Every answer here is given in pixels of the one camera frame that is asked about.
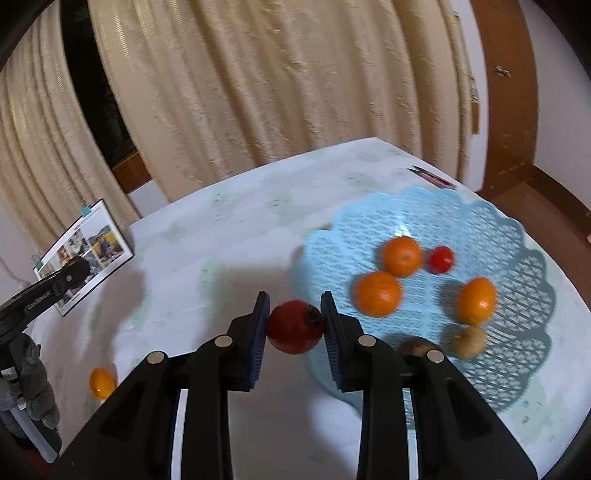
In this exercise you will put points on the smooth orange kumquat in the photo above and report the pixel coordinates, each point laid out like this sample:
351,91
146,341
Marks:
477,300
101,383

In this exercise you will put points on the brown wooden door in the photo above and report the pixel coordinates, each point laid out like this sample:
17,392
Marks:
508,92

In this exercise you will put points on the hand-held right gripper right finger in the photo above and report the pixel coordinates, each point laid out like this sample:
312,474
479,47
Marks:
332,341

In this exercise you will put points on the red tomato with dry calyx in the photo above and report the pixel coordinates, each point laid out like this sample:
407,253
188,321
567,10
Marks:
295,326

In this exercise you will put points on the pink and black flat packet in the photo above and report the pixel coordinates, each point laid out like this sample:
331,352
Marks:
431,177

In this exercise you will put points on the dimpled orange mandarin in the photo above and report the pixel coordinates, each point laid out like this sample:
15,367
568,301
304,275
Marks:
403,256
377,294

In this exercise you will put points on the wide beige curtain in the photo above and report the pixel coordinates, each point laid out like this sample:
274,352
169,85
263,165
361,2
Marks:
277,83

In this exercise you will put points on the narrow beige curtain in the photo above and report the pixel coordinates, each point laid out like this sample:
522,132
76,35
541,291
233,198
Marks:
41,138

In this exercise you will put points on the dark window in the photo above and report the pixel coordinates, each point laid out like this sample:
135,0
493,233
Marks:
92,92

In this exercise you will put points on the light blue plastic basket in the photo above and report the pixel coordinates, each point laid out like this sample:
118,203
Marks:
351,240

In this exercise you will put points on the large tan longan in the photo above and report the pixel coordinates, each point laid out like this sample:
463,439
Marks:
468,342

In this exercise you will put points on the teal binder clip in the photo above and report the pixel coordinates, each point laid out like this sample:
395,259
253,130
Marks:
39,265
87,210

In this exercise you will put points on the photo collage board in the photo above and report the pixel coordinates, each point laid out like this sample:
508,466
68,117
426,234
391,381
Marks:
99,240

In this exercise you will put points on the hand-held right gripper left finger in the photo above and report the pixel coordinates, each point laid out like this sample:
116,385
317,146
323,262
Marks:
258,341

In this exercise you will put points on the person's left hand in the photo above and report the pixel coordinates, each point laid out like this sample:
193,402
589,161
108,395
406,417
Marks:
37,383

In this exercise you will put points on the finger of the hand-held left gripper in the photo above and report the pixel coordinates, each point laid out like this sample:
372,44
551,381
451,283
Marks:
51,288

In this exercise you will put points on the dark brown wrinkled fruit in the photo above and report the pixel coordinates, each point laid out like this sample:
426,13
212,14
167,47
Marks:
413,346

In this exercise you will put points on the small red cherry tomato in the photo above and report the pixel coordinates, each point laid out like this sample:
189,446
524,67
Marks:
442,259

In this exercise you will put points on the brown wooden window sill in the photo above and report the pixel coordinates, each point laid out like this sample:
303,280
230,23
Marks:
131,173

